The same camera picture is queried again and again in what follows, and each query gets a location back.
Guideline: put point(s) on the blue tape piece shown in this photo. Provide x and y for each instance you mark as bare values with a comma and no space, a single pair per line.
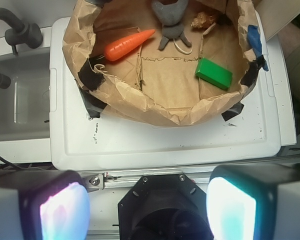
254,40

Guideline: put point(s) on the grey plush mouse toy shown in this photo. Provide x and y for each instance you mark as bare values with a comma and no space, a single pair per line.
170,17

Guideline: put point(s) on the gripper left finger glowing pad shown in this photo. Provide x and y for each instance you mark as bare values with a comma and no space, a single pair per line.
43,205

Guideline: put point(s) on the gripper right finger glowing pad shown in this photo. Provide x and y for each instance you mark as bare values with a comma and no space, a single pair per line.
254,201

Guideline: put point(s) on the green rectangular block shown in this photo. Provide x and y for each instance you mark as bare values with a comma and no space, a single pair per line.
213,74

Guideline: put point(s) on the white plastic tray lid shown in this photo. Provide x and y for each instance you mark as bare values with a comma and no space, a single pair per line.
81,143

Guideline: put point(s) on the orange plastic carrot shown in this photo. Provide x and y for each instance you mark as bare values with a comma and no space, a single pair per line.
123,46

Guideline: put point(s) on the white sink basin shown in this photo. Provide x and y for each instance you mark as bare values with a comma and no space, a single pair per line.
25,104

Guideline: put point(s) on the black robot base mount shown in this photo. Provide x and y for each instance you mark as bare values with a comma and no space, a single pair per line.
164,207

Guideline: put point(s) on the tan seashell toy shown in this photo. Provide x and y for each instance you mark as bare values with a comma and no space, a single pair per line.
203,20

